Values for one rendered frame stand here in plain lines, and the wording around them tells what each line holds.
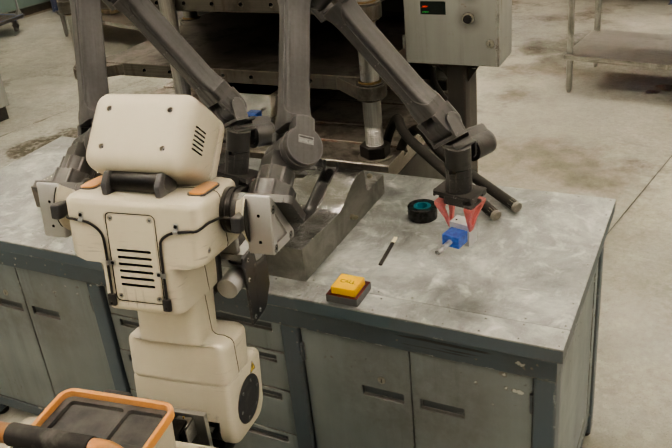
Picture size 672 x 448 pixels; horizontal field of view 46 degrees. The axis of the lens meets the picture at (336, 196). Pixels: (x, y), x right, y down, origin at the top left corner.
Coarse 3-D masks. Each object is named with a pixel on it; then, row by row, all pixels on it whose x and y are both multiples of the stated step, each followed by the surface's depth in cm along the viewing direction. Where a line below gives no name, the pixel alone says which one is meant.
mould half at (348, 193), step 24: (336, 192) 210; (360, 192) 216; (384, 192) 232; (312, 216) 204; (336, 216) 204; (360, 216) 218; (312, 240) 193; (336, 240) 205; (288, 264) 192; (312, 264) 194
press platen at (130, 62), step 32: (192, 32) 327; (224, 32) 322; (256, 32) 318; (320, 32) 308; (384, 32) 300; (128, 64) 294; (160, 64) 289; (224, 64) 281; (256, 64) 277; (320, 64) 270; (352, 64) 267; (352, 96) 251; (384, 96) 248
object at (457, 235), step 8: (456, 216) 182; (456, 224) 179; (464, 224) 178; (448, 232) 178; (456, 232) 178; (464, 232) 177; (472, 232) 179; (448, 240) 177; (456, 240) 176; (464, 240) 178; (472, 240) 180; (440, 248) 174; (456, 248) 177
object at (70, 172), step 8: (64, 160) 159; (72, 160) 158; (80, 160) 158; (64, 168) 156; (72, 168) 156; (80, 168) 157; (88, 168) 159; (56, 176) 156; (64, 176) 155; (72, 176) 156; (80, 176) 156; (88, 176) 157; (64, 184) 154; (72, 184) 154; (80, 184) 153
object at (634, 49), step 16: (592, 32) 548; (608, 32) 545; (624, 32) 543; (576, 48) 519; (592, 48) 516; (608, 48) 514; (624, 48) 512; (640, 48) 509; (656, 48) 506; (624, 64) 491; (640, 64) 485; (656, 64) 480
